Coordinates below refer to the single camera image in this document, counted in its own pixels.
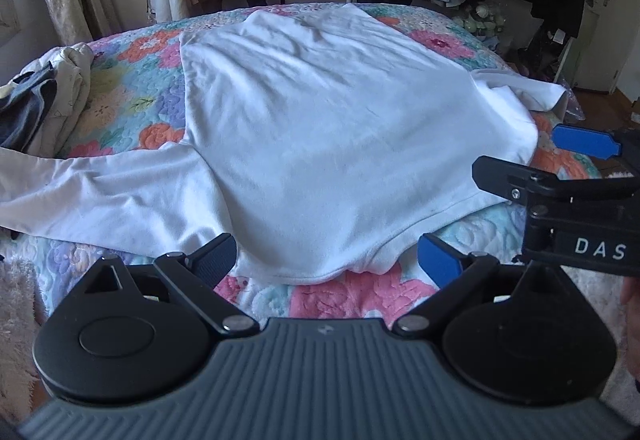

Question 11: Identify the white sweatshirt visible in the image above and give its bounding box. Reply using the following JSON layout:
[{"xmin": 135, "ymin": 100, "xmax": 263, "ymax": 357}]
[{"xmin": 1, "ymin": 4, "xmax": 565, "ymax": 285}]

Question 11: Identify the person's right hand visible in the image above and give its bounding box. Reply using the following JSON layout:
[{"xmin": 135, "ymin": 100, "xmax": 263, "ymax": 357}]
[{"xmin": 620, "ymin": 277, "xmax": 640, "ymax": 382}]

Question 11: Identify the white door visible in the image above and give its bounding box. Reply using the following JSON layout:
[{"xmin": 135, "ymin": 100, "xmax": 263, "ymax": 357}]
[{"xmin": 572, "ymin": 0, "xmax": 627, "ymax": 93}]

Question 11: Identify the green plush toy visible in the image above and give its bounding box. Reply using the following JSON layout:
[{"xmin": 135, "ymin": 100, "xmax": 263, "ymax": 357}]
[{"xmin": 452, "ymin": 2, "xmax": 506, "ymax": 39}]

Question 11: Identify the floral quilted bedspread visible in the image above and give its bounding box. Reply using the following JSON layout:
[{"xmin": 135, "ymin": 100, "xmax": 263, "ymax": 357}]
[{"xmin": 0, "ymin": 2, "xmax": 606, "ymax": 321}]

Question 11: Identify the white fluffy rug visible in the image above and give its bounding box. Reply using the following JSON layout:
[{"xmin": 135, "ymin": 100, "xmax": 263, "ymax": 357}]
[{"xmin": 0, "ymin": 256, "xmax": 39, "ymax": 424}]

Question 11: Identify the cream knitted garment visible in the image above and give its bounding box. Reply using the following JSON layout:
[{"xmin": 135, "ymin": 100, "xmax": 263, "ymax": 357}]
[{"xmin": 1, "ymin": 43, "xmax": 94, "ymax": 158}]

